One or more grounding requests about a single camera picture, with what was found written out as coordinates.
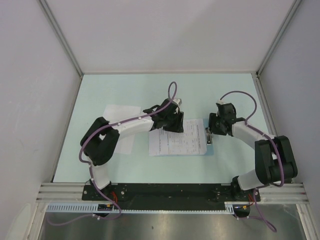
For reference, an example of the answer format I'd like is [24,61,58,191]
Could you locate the metal clipboard clip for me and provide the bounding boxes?
[205,127,213,146]

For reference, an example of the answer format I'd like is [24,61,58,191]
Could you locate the light blue clipboard folder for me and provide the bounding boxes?
[152,117,216,158]

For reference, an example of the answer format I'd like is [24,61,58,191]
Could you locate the printed paper sheet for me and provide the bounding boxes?
[148,117,208,157]

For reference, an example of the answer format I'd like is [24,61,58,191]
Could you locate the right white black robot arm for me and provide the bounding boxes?
[208,101,298,201]

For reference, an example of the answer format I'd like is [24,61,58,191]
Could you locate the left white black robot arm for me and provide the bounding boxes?
[79,98,184,200]

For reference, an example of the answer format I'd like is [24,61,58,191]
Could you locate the blank white paper sheet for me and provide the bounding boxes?
[103,103,142,155]

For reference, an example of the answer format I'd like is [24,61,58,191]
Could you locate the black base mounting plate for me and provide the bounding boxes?
[82,183,261,211]

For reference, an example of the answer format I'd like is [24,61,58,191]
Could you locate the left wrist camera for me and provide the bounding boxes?
[173,98,182,106]

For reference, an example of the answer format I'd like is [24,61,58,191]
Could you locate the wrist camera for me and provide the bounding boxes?
[173,98,182,106]
[216,99,226,106]

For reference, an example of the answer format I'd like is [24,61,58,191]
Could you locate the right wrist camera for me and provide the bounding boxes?
[216,99,226,106]

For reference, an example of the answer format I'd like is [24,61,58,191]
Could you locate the right aluminium side rail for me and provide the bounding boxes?
[251,72,279,136]

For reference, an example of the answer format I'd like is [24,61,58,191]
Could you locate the white slotted cable duct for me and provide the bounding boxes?
[46,201,237,215]

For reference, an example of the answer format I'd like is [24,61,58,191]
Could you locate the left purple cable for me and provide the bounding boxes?
[47,81,179,227]

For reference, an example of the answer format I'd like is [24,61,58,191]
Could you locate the purple cable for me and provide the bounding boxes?
[47,81,179,227]
[218,90,285,233]

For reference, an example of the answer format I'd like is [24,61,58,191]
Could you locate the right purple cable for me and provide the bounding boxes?
[218,90,285,233]

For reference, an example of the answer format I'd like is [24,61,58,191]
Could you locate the left aluminium corner post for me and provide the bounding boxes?
[36,0,84,79]

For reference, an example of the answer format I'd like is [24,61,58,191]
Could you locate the aluminium corner post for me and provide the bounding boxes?
[255,0,304,77]
[36,0,84,79]

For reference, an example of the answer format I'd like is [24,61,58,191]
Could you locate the aluminium front rail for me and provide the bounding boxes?
[36,182,309,204]

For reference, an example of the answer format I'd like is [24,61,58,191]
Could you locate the right aluminium corner post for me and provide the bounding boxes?
[255,0,304,77]

